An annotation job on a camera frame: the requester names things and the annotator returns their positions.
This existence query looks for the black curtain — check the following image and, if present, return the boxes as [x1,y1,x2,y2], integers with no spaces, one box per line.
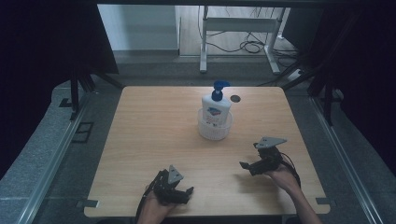
[306,0,396,178]
[0,0,120,181]

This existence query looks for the white pump bottle blue cap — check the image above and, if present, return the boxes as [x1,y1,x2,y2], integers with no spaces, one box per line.
[201,80,233,128]

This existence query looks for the person's right hand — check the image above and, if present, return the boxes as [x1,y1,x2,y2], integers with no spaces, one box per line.
[264,164,302,195]

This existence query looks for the white metal desk frame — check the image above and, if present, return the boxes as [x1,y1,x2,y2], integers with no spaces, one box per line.
[199,5,292,75]

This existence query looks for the aluminium rail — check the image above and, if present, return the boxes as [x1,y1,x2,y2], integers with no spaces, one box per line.
[309,96,384,224]
[17,92,92,224]

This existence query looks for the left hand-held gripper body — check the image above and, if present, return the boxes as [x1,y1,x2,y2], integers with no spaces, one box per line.
[153,164,185,205]

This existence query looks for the black floor cables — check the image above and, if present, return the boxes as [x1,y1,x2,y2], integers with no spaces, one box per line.
[205,6,302,68]

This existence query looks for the white power strip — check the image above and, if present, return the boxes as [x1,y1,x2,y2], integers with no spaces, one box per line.
[288,68,304,80]

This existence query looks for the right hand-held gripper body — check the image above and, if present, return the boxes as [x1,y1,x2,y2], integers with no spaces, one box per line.
[253,136,288,174]

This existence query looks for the person's left hand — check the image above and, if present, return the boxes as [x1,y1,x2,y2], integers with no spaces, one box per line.
[137,189,177,220]

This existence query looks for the black metal stand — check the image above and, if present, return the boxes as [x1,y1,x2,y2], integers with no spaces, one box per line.
[68,69,125,121]
[281,62,345,127]

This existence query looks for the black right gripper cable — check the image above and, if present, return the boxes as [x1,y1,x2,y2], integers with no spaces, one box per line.
[278,151,303,189]

